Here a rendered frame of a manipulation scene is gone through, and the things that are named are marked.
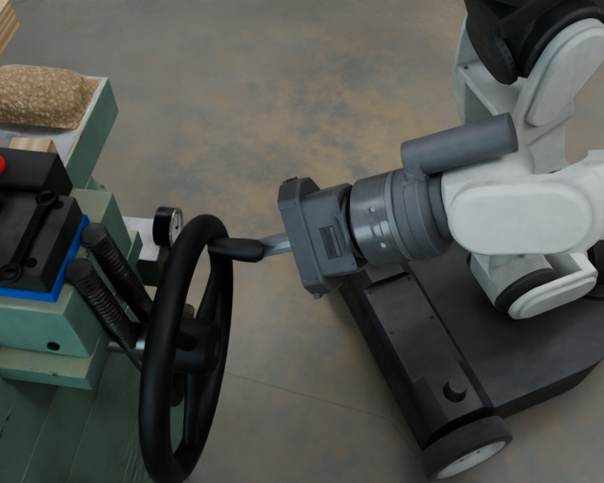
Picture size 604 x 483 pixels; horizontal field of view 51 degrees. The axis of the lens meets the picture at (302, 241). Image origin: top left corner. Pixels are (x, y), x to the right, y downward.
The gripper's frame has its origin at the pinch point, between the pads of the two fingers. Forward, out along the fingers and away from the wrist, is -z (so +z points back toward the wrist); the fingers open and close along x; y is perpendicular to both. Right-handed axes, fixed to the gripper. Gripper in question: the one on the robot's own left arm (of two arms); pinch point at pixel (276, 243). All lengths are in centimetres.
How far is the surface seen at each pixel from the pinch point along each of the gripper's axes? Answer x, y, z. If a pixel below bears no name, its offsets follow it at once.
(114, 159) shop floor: 23, -93, -103
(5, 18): 36.7, -6.0, -33.3
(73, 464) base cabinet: -21.6, 5.5, -36.7
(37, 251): 7.1, 20.9, -9.9
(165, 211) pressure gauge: 6.1, -17.5, -27.6
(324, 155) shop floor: 5, -122, -48
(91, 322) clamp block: -1.0, 15.5, -12.9
